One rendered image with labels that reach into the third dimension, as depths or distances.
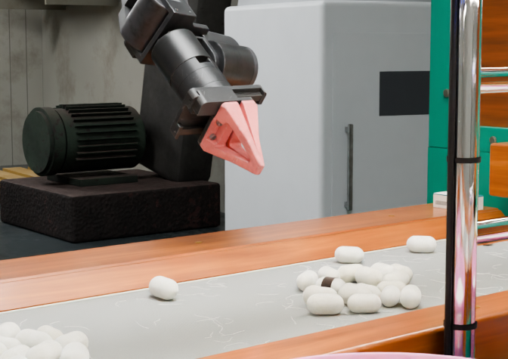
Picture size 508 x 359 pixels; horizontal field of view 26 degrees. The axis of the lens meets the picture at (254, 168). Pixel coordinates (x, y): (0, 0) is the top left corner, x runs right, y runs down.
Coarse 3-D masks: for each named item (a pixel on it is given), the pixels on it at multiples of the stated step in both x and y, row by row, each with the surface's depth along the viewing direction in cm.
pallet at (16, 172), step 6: (6, 168) 782; (12, 168) 782; (18, 168) 782; (0, 174) 745; (6, 174) 745; (12, 174) 745; (18, 174) 756; (24, 174) 746; (30, 174) 745; (0, 180) 712
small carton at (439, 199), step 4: (440, 192) 153; (444, 192) 153; (436, 196) 152; (440, 196) 151; (444, 196) 150; (480, 196) 149; (436, 200) 152; (440, 200) 151; (444, 200) 150; (480, 200) 149; (436, 204) 152; (440, 204) 151; (444, 204) 150; (480, 204) 149; (444, 208) 151; (480, 208) 149
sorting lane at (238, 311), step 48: (192, 288) 113; (240, 288) 113; (288, 288) 113; (432, 288) 113; (480, 288) 113; (96, 336) 94; (144, 336) 94; (192, 336) 94; (240, 336) 94; (288, 336) 94
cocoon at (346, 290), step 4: (344, 284) 105; (348, 284) 105; (352, 284) 105; (356, 284) 105; (340, 288) 105; (344, 288) 105; (348, 288) 104; (352, 288) 104; (356, 288) 104; (360, 288) 104; (364, 288) 104; (368, 288) 104; (340, 292) 105; (344, 292) 104; (348, 292) 104; (352, 292) 104; (356, 292) 103; (360, 292) 103; (364, 292) 103; (368, 292) 103; (344, 296) 104; (348, 296) 104; (344, 300) 105
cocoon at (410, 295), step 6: (408, 288) 104; (414, 288) 104; (402, 294) 103; (408, 294) 103; (414, 294) 103; (420, 294) 104; (402, 300) 103; (408, 300) 103; (414, 300) 103; (408, 306) 103; (414, 306) 103
